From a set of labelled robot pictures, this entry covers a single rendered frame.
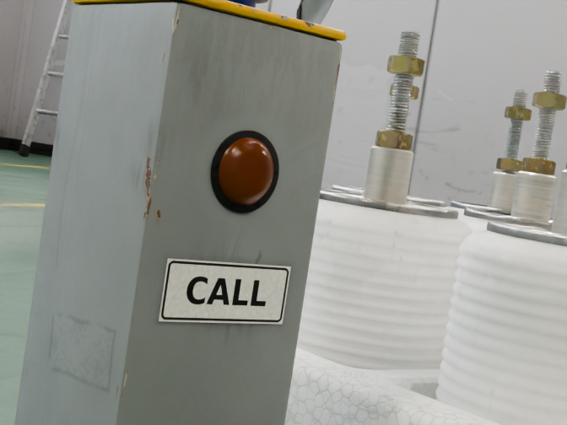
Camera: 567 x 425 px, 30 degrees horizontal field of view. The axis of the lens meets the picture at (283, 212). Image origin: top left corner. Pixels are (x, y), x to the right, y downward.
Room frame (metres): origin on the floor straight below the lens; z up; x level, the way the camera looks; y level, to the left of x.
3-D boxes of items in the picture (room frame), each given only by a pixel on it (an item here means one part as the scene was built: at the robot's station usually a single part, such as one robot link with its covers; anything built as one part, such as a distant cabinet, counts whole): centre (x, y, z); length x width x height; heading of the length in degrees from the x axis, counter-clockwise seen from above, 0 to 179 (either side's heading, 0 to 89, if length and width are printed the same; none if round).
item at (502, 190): (0.78, -0.16, 0.26); 0.02 x 0.02 x 0.03
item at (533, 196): (0.61, -0.14, 0.26); 0.02 x 0.02 x 0.03
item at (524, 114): (0.78, -0.16, 0.33); 0.02 x 0.02 x 0.01; 65
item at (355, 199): (0.54, -0.05, 0.25); 0.08 x 0.08 x 0.01
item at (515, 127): (0.78, -0.16, 0.30); 0.01 x 0.01 x 0.08
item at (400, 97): (0.54, -0.05, 0.30); 0.01 x 0.01 x 0.08
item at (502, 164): (0.78, -0.16, 0.29); 0.02 x 0.02 x 0.01; 65
